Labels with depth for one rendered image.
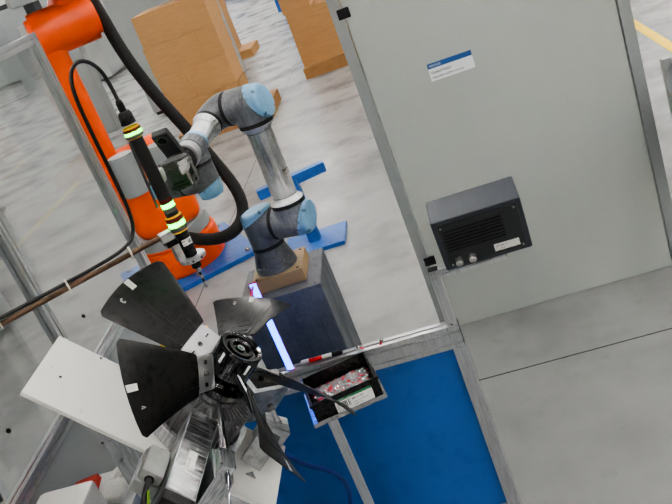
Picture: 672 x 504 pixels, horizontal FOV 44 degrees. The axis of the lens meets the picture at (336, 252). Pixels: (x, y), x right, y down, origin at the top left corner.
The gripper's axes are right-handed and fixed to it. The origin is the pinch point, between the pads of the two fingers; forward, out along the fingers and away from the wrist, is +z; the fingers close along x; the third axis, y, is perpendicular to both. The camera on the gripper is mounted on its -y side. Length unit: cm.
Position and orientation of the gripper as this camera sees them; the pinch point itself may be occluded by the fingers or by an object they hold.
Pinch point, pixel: (164, 176)
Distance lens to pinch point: 212.3
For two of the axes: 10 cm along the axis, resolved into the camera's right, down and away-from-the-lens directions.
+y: 3.4, 8.6, 3.8
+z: -0.5, 4.2, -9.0
